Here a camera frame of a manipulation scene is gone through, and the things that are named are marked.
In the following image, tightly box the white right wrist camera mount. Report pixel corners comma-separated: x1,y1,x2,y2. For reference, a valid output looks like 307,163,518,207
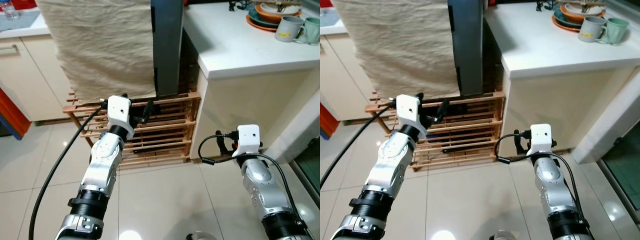
233,124,262,159
527,123,555,157

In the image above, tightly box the grey mug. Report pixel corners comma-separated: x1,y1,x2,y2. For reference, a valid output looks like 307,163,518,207
578,16,608,43
274,15,306,43

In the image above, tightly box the beige wrinkled cloth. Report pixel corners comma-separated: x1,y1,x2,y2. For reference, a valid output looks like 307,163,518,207
36,0,157,104
332,0,461,100

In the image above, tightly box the white bowl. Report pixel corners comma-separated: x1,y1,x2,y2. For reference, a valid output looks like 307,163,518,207
566,0,605,14
260,0,301,15

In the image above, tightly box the red storage box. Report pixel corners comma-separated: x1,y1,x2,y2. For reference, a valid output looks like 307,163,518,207
0,89,32,140
320,102,341,138

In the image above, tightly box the orange plate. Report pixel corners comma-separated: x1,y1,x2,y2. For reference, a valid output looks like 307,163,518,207
551,16,582,33
245,16,279,33

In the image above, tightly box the white kitchen counter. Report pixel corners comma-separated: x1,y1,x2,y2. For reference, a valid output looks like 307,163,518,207
484,0,640,165
181,0,321,163

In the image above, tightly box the cream cabinet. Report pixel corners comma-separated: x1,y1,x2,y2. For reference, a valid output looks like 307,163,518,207
320,34,373,121
0,34,73,122

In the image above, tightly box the green glass sliding door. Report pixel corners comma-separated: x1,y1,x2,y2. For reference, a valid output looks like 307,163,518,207
600,132,640,211
292,135,321,206

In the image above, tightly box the dark teal plate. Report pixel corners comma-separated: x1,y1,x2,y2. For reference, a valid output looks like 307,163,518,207
247,11,281,29
553,11,583,29

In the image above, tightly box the green mug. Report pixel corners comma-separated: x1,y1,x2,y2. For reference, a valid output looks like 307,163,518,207
299,17,321,46
602,17,631,46

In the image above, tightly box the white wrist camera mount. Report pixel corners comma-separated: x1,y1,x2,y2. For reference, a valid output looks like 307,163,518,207
233,124,262,159
106,95,136,141
395,94,428,141
527,123,555,157

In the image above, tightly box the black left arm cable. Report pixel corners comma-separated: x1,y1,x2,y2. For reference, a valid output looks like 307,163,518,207
320,102,398,191
28,102,109,240

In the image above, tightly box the blue mat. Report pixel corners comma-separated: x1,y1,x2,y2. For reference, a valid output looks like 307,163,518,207
320,9,341,28
0,10,42,32

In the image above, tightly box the clear plastic bottle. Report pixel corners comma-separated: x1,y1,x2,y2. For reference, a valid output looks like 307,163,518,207
2,0,21,21

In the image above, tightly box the wooden slat rack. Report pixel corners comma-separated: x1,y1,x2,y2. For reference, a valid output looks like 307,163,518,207
63,89,202,168
364,89,506,172

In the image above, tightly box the orange bowl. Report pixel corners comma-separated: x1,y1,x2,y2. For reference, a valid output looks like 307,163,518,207
559,4,606,23
254,4,302,24

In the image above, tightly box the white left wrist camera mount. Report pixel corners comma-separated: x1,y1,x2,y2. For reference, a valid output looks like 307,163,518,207
395,94,428,141
106,95,136,141

